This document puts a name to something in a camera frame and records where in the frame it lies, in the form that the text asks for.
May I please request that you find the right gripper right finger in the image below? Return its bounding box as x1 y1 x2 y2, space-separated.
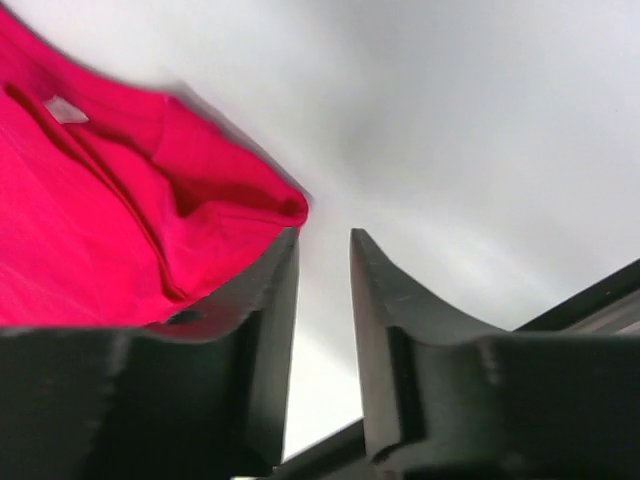
350 228 502 463

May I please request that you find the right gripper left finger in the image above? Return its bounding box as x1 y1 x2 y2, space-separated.
149 227 301 471

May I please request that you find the red t shirt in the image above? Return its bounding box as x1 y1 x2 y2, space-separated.
1 12 309 328

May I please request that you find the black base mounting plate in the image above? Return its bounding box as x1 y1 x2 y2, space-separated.
270 261 639 479

